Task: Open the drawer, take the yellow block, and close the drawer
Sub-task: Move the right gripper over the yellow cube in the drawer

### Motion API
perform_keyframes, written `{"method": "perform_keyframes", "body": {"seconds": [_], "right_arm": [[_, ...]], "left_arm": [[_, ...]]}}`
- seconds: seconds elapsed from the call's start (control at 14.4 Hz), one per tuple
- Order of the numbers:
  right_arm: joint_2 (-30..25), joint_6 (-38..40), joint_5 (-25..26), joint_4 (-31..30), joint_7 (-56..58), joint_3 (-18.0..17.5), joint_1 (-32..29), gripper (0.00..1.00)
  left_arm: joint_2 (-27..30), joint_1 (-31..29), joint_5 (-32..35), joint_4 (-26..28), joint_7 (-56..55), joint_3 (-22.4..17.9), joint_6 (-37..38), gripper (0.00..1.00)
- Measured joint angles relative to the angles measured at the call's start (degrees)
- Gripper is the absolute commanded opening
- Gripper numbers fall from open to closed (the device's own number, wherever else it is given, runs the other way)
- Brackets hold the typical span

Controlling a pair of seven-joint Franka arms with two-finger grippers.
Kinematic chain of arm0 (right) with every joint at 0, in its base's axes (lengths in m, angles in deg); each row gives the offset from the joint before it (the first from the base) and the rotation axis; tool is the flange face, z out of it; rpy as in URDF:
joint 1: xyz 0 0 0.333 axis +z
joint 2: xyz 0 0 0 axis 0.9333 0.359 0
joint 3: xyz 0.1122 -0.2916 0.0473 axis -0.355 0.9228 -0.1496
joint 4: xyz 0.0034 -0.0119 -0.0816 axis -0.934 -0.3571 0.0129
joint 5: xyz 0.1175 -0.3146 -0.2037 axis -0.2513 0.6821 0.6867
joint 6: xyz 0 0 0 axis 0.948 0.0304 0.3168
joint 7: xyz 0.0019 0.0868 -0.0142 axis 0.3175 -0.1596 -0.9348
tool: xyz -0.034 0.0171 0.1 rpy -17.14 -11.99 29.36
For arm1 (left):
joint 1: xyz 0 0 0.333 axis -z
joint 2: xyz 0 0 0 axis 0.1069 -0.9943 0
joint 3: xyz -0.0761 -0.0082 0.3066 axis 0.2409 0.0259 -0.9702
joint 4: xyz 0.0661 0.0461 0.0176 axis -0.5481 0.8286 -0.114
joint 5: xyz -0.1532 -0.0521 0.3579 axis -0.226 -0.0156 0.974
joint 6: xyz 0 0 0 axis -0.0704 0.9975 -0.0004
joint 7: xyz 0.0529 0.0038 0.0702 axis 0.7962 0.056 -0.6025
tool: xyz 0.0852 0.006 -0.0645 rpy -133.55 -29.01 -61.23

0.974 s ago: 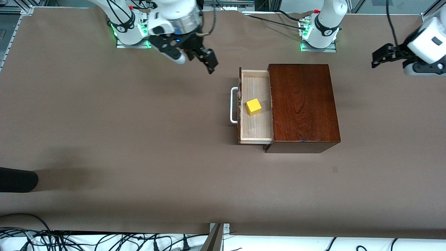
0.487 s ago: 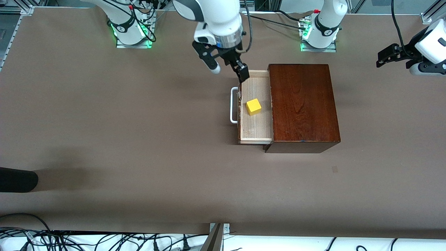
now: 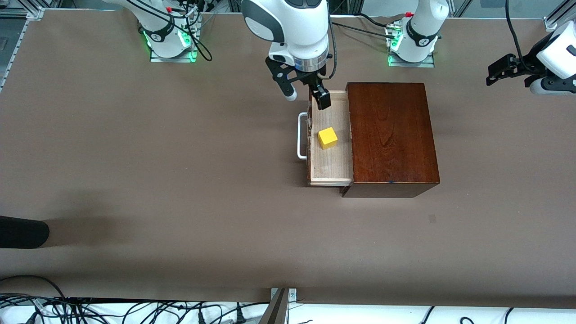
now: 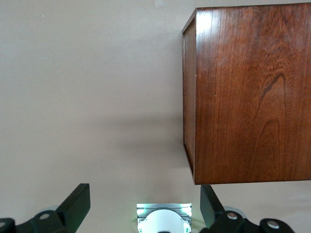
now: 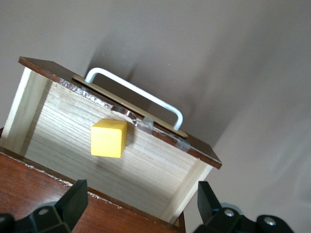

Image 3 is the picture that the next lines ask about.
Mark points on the black cylindrical object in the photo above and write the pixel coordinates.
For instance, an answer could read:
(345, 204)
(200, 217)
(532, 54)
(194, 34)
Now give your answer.
(22, 231)

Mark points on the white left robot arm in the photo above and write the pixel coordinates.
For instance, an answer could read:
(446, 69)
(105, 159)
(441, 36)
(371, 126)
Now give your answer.
(423, 27)

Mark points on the brown table cover sheet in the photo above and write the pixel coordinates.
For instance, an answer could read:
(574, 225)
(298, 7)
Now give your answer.
(180, 180)

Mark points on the aluminium frame profile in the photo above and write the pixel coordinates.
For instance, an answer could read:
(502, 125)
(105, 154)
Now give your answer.
(564, 10)

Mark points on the yellow wooden block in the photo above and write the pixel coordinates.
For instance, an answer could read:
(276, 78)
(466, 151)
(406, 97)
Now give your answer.
(327, 138)

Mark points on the small aluminium corner bracket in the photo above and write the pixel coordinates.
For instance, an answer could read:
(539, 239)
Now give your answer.
(551, 24)
(36, 13)

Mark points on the grey metal bar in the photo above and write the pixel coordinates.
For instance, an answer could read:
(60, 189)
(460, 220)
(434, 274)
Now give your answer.
(275, 310)

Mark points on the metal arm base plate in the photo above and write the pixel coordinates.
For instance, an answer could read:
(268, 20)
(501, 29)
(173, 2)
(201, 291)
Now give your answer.
(405, 64)
(157, 59)

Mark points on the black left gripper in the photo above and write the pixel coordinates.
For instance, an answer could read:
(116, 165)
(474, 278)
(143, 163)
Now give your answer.
(524, 67)

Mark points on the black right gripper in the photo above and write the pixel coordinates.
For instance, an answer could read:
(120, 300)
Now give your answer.
(310, 79)

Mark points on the dark brown wooden cabinet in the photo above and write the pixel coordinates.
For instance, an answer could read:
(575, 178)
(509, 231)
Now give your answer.
(391, 135)

